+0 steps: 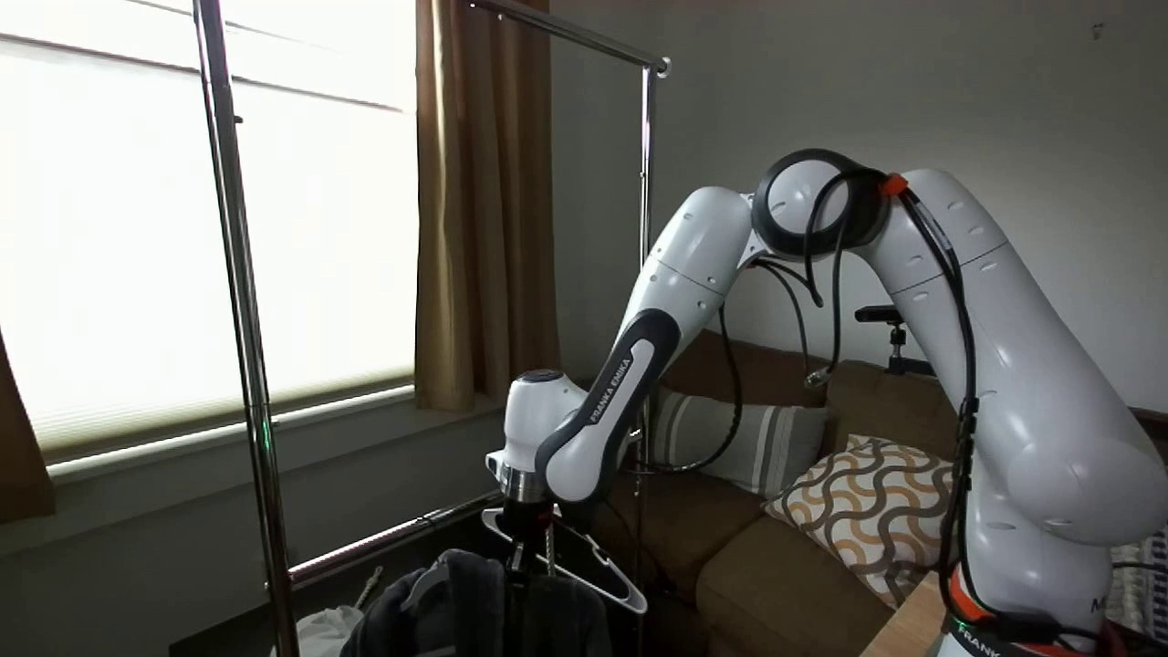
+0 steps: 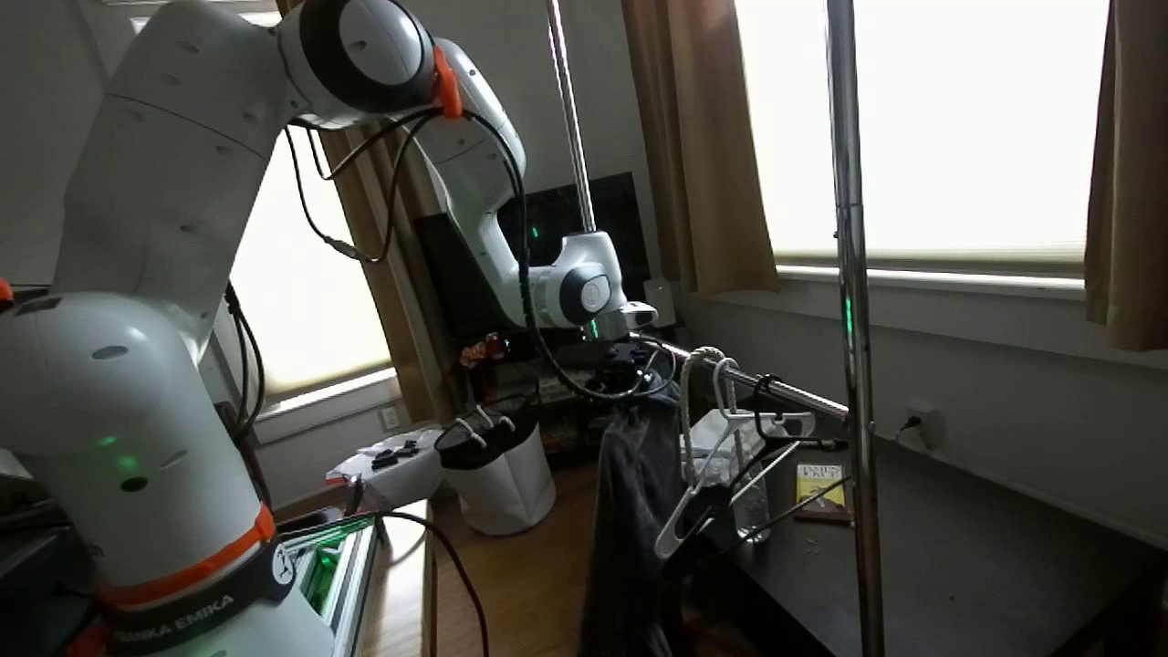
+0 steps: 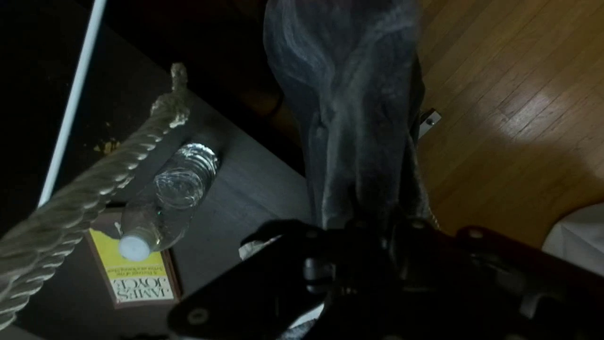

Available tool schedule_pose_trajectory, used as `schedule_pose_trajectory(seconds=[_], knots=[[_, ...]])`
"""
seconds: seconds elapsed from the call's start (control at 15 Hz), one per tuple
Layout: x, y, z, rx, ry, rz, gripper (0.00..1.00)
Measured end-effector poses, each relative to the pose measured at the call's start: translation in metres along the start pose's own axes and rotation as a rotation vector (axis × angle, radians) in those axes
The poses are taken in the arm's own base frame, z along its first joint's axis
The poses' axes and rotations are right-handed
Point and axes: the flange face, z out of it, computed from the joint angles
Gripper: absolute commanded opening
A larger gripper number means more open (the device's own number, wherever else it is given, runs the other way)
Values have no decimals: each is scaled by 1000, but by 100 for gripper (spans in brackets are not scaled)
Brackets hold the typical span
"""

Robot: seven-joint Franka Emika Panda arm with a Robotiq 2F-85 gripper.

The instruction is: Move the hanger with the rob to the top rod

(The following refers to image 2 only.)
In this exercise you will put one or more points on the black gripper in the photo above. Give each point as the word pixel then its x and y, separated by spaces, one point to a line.
pixel 632 347

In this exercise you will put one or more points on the dark grey robe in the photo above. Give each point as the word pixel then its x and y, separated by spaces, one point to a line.
pixel 625 525

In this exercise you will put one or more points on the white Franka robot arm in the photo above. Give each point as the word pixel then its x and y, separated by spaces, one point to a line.
pixel 122 426

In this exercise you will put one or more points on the chrome horizontal rack rod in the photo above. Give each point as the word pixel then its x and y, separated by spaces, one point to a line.
pixel 778 394

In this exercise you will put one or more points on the white plastic hanger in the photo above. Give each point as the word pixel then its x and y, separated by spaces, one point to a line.
pixel 700 514

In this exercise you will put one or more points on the black television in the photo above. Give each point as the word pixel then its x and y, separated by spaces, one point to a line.
pixel 624 222

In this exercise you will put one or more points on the clear plastic bag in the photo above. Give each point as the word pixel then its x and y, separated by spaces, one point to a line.
pixel 733 452

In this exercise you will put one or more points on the small red object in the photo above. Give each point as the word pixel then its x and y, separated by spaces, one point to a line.
pixel 480 351

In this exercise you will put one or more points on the white trash bin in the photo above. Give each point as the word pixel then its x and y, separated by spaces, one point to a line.
pixel 504 486

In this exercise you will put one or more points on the brown curtain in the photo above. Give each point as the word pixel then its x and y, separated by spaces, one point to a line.
pixel 1132 169
pixel 388 279
pixel 700 134

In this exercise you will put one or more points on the thick chrome rack pole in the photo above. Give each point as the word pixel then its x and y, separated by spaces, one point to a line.
pixel 855 366

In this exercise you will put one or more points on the yellow book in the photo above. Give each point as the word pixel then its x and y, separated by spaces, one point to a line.
pixel 824 486

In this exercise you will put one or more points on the thin chrome rack pole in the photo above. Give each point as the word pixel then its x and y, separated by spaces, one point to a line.
pixel 571 110

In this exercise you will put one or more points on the white game controller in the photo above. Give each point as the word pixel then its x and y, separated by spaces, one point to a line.
pixel 388 467

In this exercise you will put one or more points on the bright window with blind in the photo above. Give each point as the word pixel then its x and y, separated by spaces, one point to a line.
pixel 973 122
pixel 305 294

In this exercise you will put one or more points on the black desk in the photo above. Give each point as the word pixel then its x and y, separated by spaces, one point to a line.
pixel 973 570

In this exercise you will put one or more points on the white wall outlet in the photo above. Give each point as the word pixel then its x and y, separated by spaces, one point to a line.
pixel 926 426

